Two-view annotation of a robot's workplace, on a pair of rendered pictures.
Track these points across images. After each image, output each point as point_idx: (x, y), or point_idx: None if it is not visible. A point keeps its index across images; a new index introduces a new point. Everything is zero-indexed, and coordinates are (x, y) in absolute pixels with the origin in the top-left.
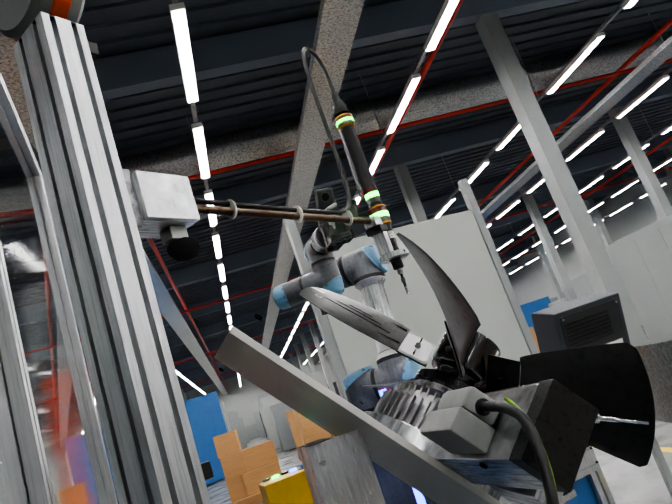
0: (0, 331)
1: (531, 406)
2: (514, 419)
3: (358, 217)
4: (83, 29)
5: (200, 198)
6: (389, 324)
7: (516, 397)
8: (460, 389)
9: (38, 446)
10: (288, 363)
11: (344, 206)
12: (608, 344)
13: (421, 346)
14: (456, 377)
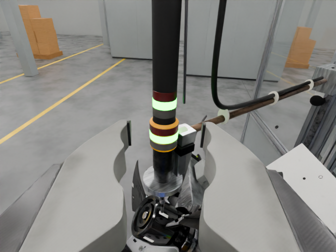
0: None
1: (192, 156)
2: (195, 162)
3: (208, 119)
4: None
5: (319, 77)
6: (199, 213)
7: (190, 161)
8: (204, 163)
9: (334, 140)
10: (273, 161)
11: (115, 178)
12: (138, 163)
13: (180, 219)
14: (177, 207)
